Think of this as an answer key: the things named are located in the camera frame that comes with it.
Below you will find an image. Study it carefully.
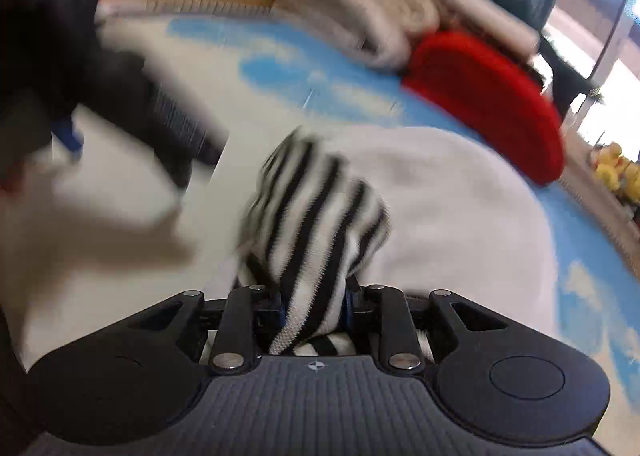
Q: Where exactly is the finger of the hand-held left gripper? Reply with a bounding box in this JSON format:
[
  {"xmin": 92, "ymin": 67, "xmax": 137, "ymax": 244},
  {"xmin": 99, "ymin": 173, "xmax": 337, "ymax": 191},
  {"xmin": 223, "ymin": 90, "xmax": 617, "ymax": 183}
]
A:
[{"xmin": 47, "ymin": 113, "xmax": 86, "ymax": 159}]

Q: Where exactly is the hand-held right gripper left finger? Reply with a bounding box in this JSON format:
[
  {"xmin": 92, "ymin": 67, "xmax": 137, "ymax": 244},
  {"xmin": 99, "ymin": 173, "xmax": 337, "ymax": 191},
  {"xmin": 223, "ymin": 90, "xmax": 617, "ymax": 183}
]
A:
[{"xmin": 135, "ymin": 285, "xmax": 288, "ymax": 372}]

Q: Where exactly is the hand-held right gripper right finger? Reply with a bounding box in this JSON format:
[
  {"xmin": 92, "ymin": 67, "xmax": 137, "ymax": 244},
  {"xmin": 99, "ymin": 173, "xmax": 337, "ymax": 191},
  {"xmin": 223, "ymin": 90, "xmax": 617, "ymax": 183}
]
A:
[{"xmin": 342, "ymin": 283, "xmax": 506, "ymax": 372}]

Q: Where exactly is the white cardigan with striped sleeves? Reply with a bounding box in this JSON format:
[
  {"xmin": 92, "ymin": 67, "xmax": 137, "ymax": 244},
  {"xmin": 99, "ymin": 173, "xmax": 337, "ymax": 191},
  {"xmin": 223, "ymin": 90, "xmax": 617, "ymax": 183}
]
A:
[{"xmin": 0, "ymin": 106, "xmax": 561, "ymax": 367}]

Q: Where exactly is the blue printed bed sheet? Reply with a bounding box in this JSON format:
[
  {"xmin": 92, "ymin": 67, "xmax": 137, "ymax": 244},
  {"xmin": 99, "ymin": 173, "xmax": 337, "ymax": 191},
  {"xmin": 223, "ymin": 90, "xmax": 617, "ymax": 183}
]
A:
[{"xmin": 95, "ymin": 0, "xmax": 640, "ymax": 392}]

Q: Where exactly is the folded cream fluffy blanket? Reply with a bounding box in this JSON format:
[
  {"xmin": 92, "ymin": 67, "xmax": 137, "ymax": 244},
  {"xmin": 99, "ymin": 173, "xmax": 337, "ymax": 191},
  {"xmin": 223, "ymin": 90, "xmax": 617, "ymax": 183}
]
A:
[{"xmin": 272, "ymin": 0, "xmax": 441, "ymax": 69}]

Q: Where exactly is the folded red knitted sweater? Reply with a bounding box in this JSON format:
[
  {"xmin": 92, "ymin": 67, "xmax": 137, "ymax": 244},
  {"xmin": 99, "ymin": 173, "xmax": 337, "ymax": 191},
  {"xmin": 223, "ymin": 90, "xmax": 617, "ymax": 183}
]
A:
[{"xmin": 402, "ymin": 30, "xmax": 566, "ymax": 187}]

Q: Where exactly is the yellow plush toy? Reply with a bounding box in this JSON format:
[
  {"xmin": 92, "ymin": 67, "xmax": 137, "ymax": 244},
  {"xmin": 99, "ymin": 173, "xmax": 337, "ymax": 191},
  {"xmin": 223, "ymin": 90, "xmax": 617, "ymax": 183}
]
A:
[{"xmin": 592, "ymin": 142, "xmax": 633, "ymax": 194}]

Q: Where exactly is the window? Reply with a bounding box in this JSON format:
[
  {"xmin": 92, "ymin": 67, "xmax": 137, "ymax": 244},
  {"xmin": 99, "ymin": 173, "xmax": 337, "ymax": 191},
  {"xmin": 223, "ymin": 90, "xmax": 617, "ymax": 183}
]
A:
[{"xmin": 545, "ymin": 0, "xmax": 640, "ymax": 157}]

